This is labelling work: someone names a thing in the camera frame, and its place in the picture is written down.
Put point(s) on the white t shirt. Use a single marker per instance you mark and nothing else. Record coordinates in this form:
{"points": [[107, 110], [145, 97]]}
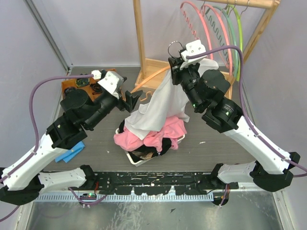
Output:
{"points": [[167, 100]]}

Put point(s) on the blue folded cloth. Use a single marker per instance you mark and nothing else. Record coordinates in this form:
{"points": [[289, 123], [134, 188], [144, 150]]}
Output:
{"points": [[70, 154]]}

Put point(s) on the light pink t shirt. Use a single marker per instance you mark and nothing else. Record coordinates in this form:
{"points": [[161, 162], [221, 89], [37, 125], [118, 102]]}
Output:
{"points": [[159, 140]]}

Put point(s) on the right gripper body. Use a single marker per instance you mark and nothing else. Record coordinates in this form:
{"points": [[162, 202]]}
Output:
{"points": [[185, 75]]}

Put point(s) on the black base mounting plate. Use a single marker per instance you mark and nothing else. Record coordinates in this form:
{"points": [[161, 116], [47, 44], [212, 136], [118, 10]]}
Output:
{"points": [[154, 183]]}

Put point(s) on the black t shirt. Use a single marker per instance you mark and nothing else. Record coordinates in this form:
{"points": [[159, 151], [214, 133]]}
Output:
{"points": [[165, 146]]}

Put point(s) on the salmon pink hanger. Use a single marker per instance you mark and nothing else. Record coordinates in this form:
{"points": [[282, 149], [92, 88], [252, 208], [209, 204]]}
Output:
{"points": [[215, 19]]}

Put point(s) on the rolled dark sock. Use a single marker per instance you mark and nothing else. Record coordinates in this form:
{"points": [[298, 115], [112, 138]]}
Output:
{"points": [[68, 90]]}

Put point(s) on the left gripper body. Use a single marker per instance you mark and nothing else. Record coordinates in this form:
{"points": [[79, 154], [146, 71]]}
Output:
{"points": [[121, 104]]}

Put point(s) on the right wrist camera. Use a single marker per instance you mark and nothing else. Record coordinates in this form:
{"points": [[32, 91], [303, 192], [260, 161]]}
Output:
{"points": [[190, 54]]}

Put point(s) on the rolled green sock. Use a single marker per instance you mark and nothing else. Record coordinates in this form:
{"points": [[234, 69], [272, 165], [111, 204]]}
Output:
{"points": [[82, 82]]}

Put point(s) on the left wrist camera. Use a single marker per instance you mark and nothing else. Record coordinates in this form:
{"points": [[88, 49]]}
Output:
{"points": [[108, 80]]}

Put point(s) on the white perforated plastic basket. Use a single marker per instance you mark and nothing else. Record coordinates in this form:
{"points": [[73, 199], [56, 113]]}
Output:
{"points": [[136, 163]]}

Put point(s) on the wooden compartment tray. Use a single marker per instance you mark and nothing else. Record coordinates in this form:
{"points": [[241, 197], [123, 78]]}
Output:
{"points": [[89, 85]]}

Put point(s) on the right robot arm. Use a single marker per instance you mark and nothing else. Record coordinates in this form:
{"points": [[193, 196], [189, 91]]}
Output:
{"points": [[206, 94]]}

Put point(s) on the orange hanger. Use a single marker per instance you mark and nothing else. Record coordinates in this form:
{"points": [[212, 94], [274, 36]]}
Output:
{"points": [[150, 76]]}

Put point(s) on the mint green hanger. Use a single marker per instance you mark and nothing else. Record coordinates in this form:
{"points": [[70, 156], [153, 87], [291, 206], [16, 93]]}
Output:
{"points": [[231, 26]]}

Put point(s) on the wooden clothes rack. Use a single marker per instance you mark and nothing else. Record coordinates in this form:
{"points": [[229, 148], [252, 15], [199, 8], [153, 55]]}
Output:
{"points": [[159, 22]]}

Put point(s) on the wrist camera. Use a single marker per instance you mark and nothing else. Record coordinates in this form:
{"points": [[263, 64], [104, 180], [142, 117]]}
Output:
{"points": [[190, 54], [108, 80]]}

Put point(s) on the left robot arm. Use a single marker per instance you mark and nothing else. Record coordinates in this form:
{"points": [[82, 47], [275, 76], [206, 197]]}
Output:
{"points": [[24, 181]]}

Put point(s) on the rolled black sock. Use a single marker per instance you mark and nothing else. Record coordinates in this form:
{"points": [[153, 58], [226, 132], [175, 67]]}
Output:
{"points": [[96, 88]]}

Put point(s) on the green plastic hanger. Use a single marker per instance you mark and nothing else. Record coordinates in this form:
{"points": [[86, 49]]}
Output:
{"points": [[239, 38]]}

